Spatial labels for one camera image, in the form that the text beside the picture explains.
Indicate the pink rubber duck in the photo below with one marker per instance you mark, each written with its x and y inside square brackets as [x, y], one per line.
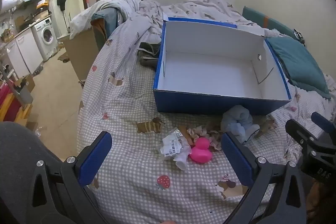
[200, 151]

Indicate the teal seat cushion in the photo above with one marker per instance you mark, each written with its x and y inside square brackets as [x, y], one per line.
[106, 23]

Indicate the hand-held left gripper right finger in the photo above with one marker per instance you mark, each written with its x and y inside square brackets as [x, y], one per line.
[235, 158]

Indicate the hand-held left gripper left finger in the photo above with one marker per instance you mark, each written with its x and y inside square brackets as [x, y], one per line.
[95, 155]

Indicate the white washing machine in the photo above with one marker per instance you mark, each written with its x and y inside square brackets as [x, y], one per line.
[46, 35]

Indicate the white kitchen cabinet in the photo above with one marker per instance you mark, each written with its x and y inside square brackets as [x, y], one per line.
[25, 52]

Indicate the black white small object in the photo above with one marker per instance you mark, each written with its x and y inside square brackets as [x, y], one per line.
[299, 35]

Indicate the dog print duvet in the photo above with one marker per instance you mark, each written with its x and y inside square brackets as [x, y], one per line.
[147, 8]

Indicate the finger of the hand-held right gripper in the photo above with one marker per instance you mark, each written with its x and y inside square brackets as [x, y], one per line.
[299, 132]
[324, 121]

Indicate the teal headboard cushion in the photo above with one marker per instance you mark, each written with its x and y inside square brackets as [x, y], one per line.
[258, 16]

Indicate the dark cloth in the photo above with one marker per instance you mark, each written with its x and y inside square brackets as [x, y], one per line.
[148, 54]

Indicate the clear plastic packet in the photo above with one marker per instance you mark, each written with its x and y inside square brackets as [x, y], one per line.
[173, 146]

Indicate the red yellow crate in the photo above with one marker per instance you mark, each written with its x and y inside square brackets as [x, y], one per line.
[9, 103]

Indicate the tall cardboard box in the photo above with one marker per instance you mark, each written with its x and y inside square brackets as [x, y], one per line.
[78, 53]

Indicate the small cardboard box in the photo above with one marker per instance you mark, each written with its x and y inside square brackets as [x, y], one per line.
[25, 82]

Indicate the blue cardboard box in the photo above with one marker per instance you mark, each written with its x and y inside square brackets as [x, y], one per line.
[218, 69]

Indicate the teal pillow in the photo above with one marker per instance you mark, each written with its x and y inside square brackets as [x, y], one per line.
[296, 64]

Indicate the light blue plush bear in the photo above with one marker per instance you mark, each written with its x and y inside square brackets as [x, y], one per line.
[237, 121]

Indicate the beige lace scrunchie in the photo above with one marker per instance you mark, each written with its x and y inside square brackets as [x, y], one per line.
[197, 133]

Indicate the white water heater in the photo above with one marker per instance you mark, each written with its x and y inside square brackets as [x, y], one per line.
[9, 1]

